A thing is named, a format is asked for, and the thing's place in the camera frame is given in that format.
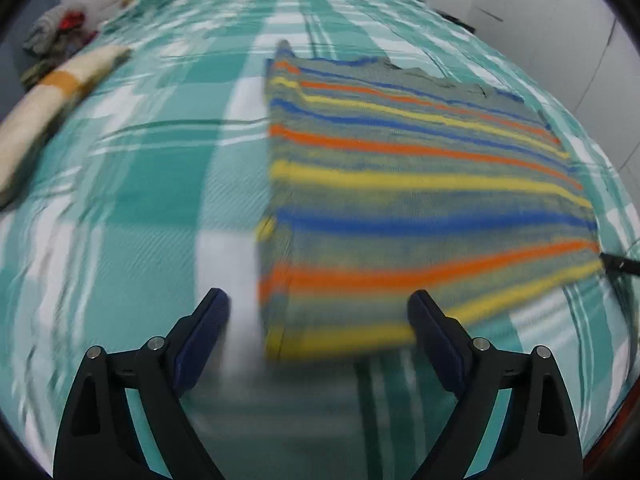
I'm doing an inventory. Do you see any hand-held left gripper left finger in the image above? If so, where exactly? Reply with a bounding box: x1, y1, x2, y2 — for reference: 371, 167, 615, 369
51, 287, 232, 480

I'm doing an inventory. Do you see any pile of clothes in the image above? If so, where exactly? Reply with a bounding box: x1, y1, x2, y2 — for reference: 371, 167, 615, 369
21, 4, 99, 61

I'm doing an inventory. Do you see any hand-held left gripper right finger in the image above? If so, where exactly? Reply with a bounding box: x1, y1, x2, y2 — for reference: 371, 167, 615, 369
406, 289, 585, 480

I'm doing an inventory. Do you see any striped knit sweater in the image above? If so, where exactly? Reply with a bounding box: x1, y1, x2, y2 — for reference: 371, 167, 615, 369
255, 39, 604, 362

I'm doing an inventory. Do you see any green plaid bed blanket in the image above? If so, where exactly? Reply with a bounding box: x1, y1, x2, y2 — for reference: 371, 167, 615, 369
0, 0, 637, 480

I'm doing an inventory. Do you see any cream pillow with orange band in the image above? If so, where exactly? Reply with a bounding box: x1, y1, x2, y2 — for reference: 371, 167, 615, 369
0, 44, 132, 209

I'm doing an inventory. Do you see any white wardrobe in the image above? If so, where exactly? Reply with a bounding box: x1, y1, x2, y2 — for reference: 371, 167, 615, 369
400, 0, 640, 176

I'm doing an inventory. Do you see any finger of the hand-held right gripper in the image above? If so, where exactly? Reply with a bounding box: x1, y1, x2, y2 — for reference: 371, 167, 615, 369
599, 252, 640, 277

